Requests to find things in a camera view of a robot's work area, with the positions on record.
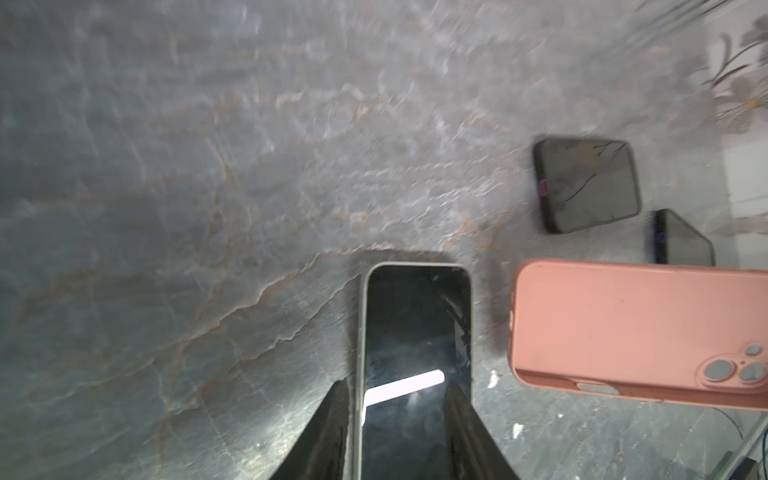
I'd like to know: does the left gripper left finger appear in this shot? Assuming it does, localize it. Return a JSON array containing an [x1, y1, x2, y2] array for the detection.
[[271, 379, 350, 480]]

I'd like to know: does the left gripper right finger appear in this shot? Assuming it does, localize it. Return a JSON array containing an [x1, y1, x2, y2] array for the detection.
[[443, 381, 520, 480]]

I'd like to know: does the phone with black screen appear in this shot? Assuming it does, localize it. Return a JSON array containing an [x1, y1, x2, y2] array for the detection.
[[352, 262, 472, 479]]

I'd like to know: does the pink phone case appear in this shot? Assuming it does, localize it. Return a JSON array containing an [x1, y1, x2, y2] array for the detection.
[[508, 259, 767, 410]]

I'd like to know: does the black phone right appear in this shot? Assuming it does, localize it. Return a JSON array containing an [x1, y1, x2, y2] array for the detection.
[[653, 209, 716, 267]]

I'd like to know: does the black phone middle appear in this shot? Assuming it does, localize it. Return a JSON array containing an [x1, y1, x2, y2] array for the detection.
[[532, 136, 642, 234]]

